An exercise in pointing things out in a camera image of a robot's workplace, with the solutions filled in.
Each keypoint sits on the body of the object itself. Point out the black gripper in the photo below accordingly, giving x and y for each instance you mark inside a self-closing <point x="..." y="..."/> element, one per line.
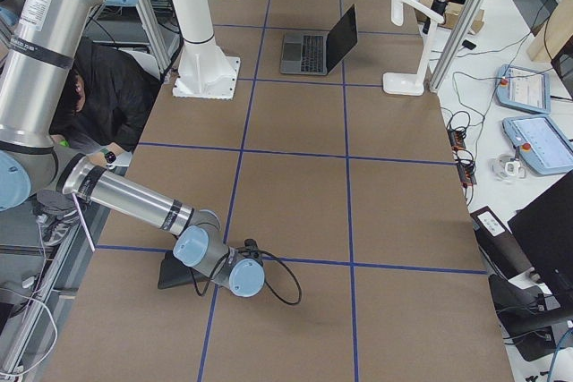
<point x="250" y="242"/>

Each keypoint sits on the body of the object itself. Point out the black mouse pad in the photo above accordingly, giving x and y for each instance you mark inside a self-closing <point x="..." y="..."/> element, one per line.
<point x="175" y="273"/>

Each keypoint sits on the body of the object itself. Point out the silver laptop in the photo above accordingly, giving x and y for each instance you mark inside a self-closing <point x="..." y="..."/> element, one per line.
<point x="317" y="54"/>

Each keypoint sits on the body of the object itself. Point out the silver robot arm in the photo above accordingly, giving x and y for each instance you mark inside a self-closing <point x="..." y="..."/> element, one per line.
<point x="41" y="54"/>

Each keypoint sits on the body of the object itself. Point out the person in black jacket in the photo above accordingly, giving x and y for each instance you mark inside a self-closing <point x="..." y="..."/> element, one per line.
<point x="105" y="103"/>

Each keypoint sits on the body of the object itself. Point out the orange black power strip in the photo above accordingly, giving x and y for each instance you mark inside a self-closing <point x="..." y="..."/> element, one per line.
<point x="464" y="159"/>

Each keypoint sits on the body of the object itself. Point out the upper teach pendant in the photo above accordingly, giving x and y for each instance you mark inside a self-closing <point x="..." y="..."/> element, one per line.
<point x="523" y="89"/>

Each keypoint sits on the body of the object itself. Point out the teach pendant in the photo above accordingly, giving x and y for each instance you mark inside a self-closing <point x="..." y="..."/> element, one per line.
<point x="540" y="143"/>
<point x="523" y="89"/>

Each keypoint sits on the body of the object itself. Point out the lower teach pendant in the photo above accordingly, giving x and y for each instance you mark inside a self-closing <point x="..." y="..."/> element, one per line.
<point x="540" y="143"/>

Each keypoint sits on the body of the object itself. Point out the black monitor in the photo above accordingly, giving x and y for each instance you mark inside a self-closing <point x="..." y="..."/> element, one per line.
<point x="543" y="230"/>

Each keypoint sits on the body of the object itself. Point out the aluminium frame post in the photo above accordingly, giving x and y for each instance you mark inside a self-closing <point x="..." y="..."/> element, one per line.
<point x="453" y="44"/>

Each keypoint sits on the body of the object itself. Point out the white pillar mount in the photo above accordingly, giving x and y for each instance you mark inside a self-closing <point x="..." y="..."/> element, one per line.
<point x="204" y="71"/>

